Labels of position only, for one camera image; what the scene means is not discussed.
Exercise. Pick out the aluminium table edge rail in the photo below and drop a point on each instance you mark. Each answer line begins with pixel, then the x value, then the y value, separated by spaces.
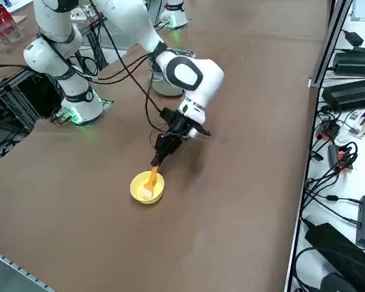
pixel 328 45
pixel 6 262

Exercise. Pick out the stainless steel pot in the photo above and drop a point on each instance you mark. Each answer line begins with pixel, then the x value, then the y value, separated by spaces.
pixel 165 89

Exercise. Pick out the dark grey power adapter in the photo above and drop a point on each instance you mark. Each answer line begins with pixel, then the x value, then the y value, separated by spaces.
pixel 349 95

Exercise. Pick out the long black power adapter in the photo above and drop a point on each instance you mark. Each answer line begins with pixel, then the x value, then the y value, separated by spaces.
pixel 356 64

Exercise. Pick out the small black power adapter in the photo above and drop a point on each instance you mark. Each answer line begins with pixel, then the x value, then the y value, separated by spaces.
pixel 353 38

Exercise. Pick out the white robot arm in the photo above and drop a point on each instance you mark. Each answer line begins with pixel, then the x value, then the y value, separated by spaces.
pixel 194 76
pixel 175 15

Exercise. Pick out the large black power supply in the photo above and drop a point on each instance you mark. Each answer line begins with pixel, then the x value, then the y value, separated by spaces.
pixel 337 252

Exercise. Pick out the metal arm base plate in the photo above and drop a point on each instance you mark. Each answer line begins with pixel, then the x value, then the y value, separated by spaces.
pixel 108 105
pixel 187 24

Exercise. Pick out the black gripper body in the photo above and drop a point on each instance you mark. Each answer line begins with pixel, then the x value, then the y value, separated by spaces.
pixel 176 126

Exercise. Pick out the yellow plastic bowl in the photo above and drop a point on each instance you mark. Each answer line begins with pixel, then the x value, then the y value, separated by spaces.
pixel 138 188

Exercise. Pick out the black hub with orange ports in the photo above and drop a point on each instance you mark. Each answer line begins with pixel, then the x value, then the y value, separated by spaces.
pixel 333 155
pixel 328 130

